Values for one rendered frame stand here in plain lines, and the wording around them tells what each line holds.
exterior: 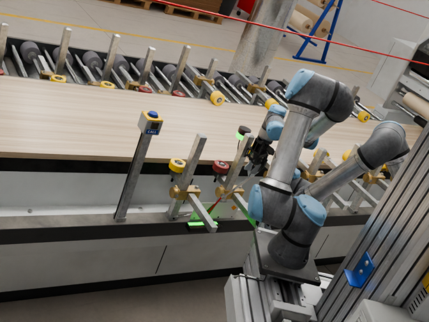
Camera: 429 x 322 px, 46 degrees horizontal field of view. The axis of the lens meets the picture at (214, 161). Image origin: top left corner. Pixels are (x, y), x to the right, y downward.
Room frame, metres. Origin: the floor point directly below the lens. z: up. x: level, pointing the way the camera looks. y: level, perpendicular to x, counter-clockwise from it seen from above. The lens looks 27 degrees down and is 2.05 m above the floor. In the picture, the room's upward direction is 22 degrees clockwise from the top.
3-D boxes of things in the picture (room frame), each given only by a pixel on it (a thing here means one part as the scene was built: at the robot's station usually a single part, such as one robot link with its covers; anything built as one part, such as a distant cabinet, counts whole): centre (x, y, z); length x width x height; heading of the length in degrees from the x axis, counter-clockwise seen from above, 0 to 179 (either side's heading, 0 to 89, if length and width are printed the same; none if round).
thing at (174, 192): (2.00, 0.07, 0.84); 0.13 x 0.06 x 0.05; 129
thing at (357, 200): (2.77, -0.88, 0.87); 0.03 x 0.03 x 0.48; 39
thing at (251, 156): (2.07, -0.16, 1.15); 0.09 x 0.08 x 0.12; 149
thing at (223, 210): (2.10, -0.10, 0.75); 0.26 x 0.01 x 0.10; 129
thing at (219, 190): (2.16, -0.12, 0.85); 0.13 x 0.06 x 0.05; 129
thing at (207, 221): (1.97, 0.03, 0.84); 0.43 x 0.03 x 0.04; 39
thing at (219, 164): (2.28, -0.04, 0.85); 0.08 x 0.08 x 0.11
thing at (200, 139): (1.98, 0.09, 0.91); 0.03 x 0.03 x 0.48; 39
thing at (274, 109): (2.08, -0.17, 1.31); 0.09 x 0.08 x 0.11; 7
